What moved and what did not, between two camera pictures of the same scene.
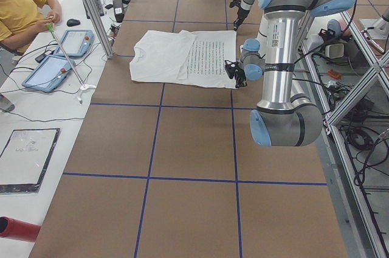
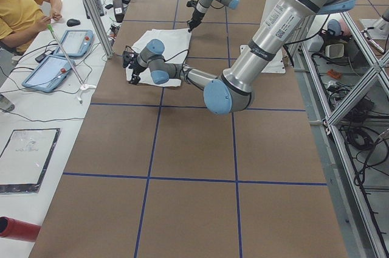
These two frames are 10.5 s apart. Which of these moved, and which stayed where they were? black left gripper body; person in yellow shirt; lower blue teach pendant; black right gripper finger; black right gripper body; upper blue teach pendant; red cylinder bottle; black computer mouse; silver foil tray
Moved: black right gripper finger; black left gripper body; black right gripper body
Stayed: silver foil tray; person in yellow shirt; lower blue teach pendant; red cylinder bottle; upper blue teach pendant; black computer mouse
